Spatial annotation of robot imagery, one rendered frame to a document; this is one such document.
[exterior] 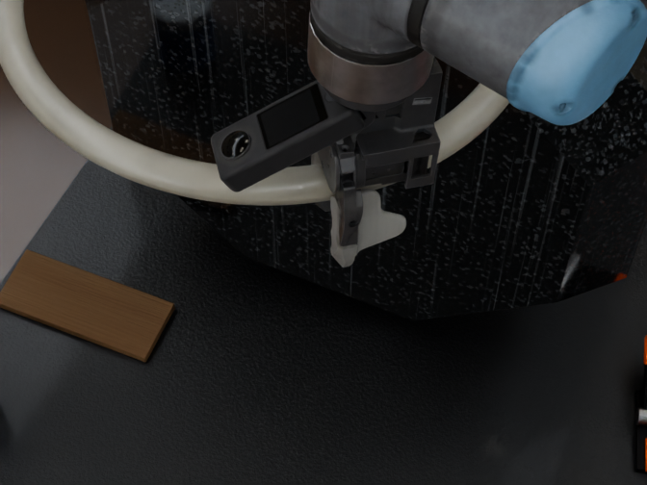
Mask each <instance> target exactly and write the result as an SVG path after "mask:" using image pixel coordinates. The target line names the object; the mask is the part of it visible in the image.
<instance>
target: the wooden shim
mask: <svg viewBox="0 0 647 485"><path fill-rule="evenodd" d="M0 308H3V309H5V310H8V311H11V312H13V313H16V314H19V315H21V316H23V317H25V318H28V319H32V320H35V321H38V322H40V323H43V324H46V325H48V326H51V327H54V328H56V329H59V330H62V331H64V332H66V333H68V334H71V335H74V336H76V337H79V338H82V339H84V340H87V341H90V342H92V343H95V344H98V345H102V346H104V347H107V348H109V349H111V350H114V351H117V352H119V353H122V354H125V355H127V356H130V357H133V358H135V359H138V360H140V361H143V362H146V361H147V359H148V357H149V356H150V354H151V352H152V350H153V348H154V346H155V344H156V343H157V342H158V340H159V338H160V336H161V334H162V332H163V330H164V328H165V327H166V325H167V323H168V320H169V318H170V316H171V314H172V313H173V311H174V309H175V306H174V303H172V302H169V301H166V300H164V299H162V298H159V297H157V296H154V295H151V294H147V293H144V292H141V291H138V290H136V289H133V288H130V287H128V286H125V285H122V284H119V283H118V282H115V281H112V280H110V279H107V278H104V277H101V276H99V275H96V274H93V273H90V272H88V271H85V270H82V269H80V268H76V267H73V266H71V265H68V264H65V263H63V262H60V261H57V260H54V259H52V258H49V257H46V256H43V255H41V254H38V253H36V252H34V251H31V250H28V249H26V251H25V252H24V254H23V256H22V257H21V259H20V261H19V262H18V264H17V266H16V267H15V269H14V270H13V273H12V274H11V276H10V278H9V279H8V281H7V282H6V284H5V286H4V287H3V289H2V291H1V292H0Z"/></svg>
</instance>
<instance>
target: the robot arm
mask: <svg viewBox="0 0 647 485"><path fill-rule="evenodd" d="M646 38H647V0H310V13H309V29H308V48H307V56H308V64H309V67H310V70H311V72H312V74H313V75H314V76H315V78H316V79H317V80H316V81H314V82H312V83H310V84H308V85H306V86H304V87H303V88H301V89H298V90H296V91H294V92H292V93H290V94H288V95H286V96H285V97H283V98H281V99H279V100H277V101H275V102H273V103H271V104H270V105H268V106H267V107H265V108H263V109H261V110H259V111H257V112H255V113H253V114H251V115H249V116H247V117H245V118H243V119H241V120H239V121H237V122H235V123H233V124H231V125H230V126H228V127H226V128H224V129H222V130H220V131H218V132H217V133H215V134H214V135H213V136H212V137H211V144H212V148H213V152H214V156H215V159H216V163H217V167H218V171H219V175H220V179H221V181H222V182H223V183H224V184H225V185H226V186H227V187H228V188H229V189H230V190H232V191H234V192H239V191H242V190H244V189H246V188H248V187H250V186H252V185H254V184H256V183H258V182H260V181H262V180H264V179H266V178H268V177H269V176H271V175H273V174H275V173H276V172H278V171H280V170H282V169H284V168H286V167H288V166H291V165H293V164H295V163H297V162H299V161H301V160H303V159H305V158H306V157H308V156H311V165H317V164H322V167H323V172H324V175H325V178H326V181H327V184H328V186H329V188H330V190H331V191H332V192H336V195H333V196H330V200H328V201H323V202H315V203H316V205H317V206H319V207H320V208H321V209H323V210H324V211H325V212H327V211H331V216H332V228H331V247H330V251H331V255H332V256H333V257H334V259H335V260H336V261H337V262H338V263H339V264H340V265H341V267H342V268H345V267H349V266H350V265H352V263H353V261H354V258H355V256H356V255H357V253H358V252H359V251H360V250H362V249H364V248H367V247H369V246H372V245H375V244H377V243H381V242H384V241H387V240H389V239H392V238H394V237H396V236H398V235H399V234H401V233H402V232H403V230H404V229H405V227H406V219H405V217H404V216H402V215H399V214H394V213H390V212H385V211H383V210H382V209H381V201H380V195H379V193H378V192H377V191H375V190H372V189H364V190H361V189H360V190H357V188H362V187H366V186H370V185H375V184H382V185H386V184H392V183H397V182H401V181H405V185H404V186H405V188H406V189H410V188H416V187H421V186H426V185H431V184H433V182H434V176H435V171H436V166H437V160H438V155H439V149H440V143H441V141H440V139H439V137H438V134H437V132H436V129H435V126H434V121H435V116H436V110H437V104H438V98H439V92H440V87H441V81H442V75H443V71H442V69H441V66H440V64H439V63H438V61H437V60H436V59H435V57H436V58H438V59H439V60H441V61H443V62H444V63H446V64H449V65H450V66H452V67H454V68H455V69H457V70H459V71H460V72H462V73H464V74H466V75H467V76H469V77H471V78H472V79H474V80H476V81H477V82H479V83H481V84H483V85H484V86H486V87H488V88H489V89H492V90H493V91H495V92H496V93H498V94H499V95H501V96H503V97H504V98H506V99H507V100H508V101H509V103H510V104H511V105H512V106H513V107H515V108H517V109H519V110H521V111H525V112H531V113H533V114H534V115H537V116H539V117H541V118H543V119H545V120H547V121H549V122H551V123H553V124H555V125H571V124H574V123H577V122H579V121H582V120H583V119H585V118H587V117H588V116H590V115H591V114H592V113H594V112H595V111H596V110H597V109H598V108H599V107H600V106H601V105H602V104H603V103H604V102H605V101H606V100H607V99H608V98H609V97H610V96H611V95H612V94H613V92H614V89H615V87H616V85H617V84H618V83H619V82H620V81H621V80H623V79H624V78H625V77H626V75H627V74H628V72H629V71H630V69H631V68H632V66H633V64H634V62H635V60H636V59H637V57H638V55H639V53H640V51H641V49H642V47H643V45H644V42H645V40H646ZM430 155H432V159H431V165H430V171H429V173H427V165H428V159H429V156H430Z"/></svg>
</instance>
